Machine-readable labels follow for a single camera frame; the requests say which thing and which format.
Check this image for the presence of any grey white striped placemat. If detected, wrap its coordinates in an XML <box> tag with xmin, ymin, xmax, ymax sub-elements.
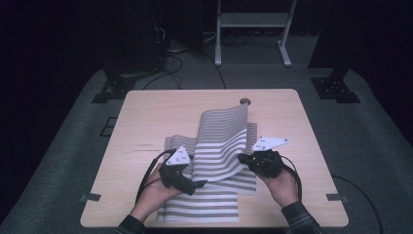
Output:
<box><xmin>157</xmin><ymin>103</ymin><xmax>259</xmax><ymax>224</ymax></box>

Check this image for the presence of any person's left hand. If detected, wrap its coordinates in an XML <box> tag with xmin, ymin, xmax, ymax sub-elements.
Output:
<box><xmin>130</xmin><ymin>162</ymin><xmax>183</xmax><ymax>223</ymax></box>

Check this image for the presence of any left hand-held gripper black cable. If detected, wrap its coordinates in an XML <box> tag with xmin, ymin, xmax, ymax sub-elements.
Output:
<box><xmin>134</xmin><ymin>148</ymin><xmax>178</xmax><ymax>205</ymax></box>

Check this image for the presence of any black floor cable bundle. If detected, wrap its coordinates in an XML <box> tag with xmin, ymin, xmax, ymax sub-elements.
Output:
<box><xmin>141</xmin><ymin>28</ymin><xmax>228</xmax><ymax>91</ymax></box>

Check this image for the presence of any right hand-held gripper black cable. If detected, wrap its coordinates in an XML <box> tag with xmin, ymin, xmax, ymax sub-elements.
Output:
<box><xmin>280</xmin><ymin>154</ymin><xmax>304</xmax><ymax>202</ymax></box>

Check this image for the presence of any grey tape strip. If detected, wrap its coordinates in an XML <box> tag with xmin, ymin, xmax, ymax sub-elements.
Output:
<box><xmin>325</xmin><ymin>192</ymin><xmax>350</xmax><ymax>203</ymax></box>
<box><xmin>79</xmin><ymin>192</ymin><xmax>102</xmax><ymax>203</ymax></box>

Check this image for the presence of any person's right hand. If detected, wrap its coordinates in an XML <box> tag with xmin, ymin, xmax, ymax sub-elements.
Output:
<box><xmin>256</xmin><ymin>168</ymin><xmax>300</xmax><ymax>209</ymax></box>

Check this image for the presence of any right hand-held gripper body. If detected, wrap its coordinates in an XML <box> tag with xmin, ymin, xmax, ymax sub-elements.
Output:
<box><xmin>246</xmin><ymin>136</ymin><xmax>290</xmax><ymax>179</ymax></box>

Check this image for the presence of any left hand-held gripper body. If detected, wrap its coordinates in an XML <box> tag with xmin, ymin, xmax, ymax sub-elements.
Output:
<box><xmin>158</xmin><ymin>145</ymin><xmax>200</xmax><ymax>197</ymax></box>

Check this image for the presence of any white metal stand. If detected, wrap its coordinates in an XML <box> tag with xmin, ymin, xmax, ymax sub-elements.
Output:
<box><xmin>213</xmin><ymin>0</ymin><xmax>298</xmax><ymax>68</ymax></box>

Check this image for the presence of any black metal stand base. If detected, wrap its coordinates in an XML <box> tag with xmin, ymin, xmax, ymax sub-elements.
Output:
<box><xmin>310</xmin><ymin>66</ymin><xmax>361</xmax><ymax>104</ymax></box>
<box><xmin>91</xmin><ymin>66</ymin><xmax>154</xmax><ymax>104</ymax></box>

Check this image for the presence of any hand-held gripper black cable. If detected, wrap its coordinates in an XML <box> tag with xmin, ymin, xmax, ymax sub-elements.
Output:
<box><xmin>280</xmin><ymin>154</ymin><xmax>304</xmax><ymax>202</ymax></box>
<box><xmin>134</xmin><ymin>148</ymin><xmax>178</xmax><ymax>205</ymax></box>

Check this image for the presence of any dark floor socket plate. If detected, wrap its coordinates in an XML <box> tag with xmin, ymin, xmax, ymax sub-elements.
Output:
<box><xmin>99</xmin><ymin>116</ymin><xmax>119</xmax><ymax>137</ymax></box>

